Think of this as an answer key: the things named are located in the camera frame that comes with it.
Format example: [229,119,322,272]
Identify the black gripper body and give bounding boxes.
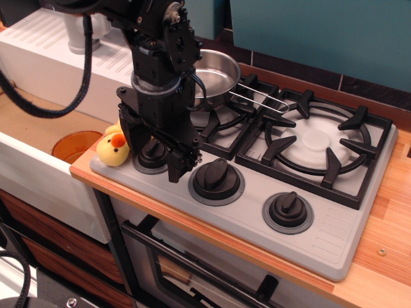
[116,87,202,153]

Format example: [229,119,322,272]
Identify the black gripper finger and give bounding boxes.
[167,149,202,183]
[119,110,152,154]

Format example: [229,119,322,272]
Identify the yellow stuffed duck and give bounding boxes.
[96,121,130,167]

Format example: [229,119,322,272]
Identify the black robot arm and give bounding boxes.
[51,1,202,183]

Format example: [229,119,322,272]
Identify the stainless steel pan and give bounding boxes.
[194,49,290,114]

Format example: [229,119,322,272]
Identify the black left stove knob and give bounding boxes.
[132,139,168,175]

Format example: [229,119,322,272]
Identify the black stove knob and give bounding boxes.
[262,191,314,235]
[188,158,245,207]
[132,139,168,175]

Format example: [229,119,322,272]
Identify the black middle stove knob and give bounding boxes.
[188,158,245,207]

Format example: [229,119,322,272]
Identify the orange plastic cup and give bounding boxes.
[51,131,102,164]

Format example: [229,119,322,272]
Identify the black left burner grate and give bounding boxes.
[191,74,279,160]

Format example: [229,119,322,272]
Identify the black burner grate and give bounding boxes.
[191,74,279,160]
[235,89,398,210]

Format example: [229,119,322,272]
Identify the white toy sink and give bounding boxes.
[1,8,133,244]

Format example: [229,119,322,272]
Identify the oven door with window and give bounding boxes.
[111,198,338,307]

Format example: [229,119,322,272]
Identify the grey toy faucet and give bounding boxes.
[63,13,111,55]

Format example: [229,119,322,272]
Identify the grey toy stove top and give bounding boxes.
[89,75,399,282]

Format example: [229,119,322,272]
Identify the black right stove knob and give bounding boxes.
[262,191,314,235]

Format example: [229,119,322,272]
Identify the black right burner grate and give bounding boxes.
[235,89,398,210]

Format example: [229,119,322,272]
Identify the wooden drawer front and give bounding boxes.
[1,191,136,307]

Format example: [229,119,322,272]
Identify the black braided cable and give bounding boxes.
[0,14,94,119]

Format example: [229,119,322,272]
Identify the black oven door handle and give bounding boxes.
[121,214,280,308]

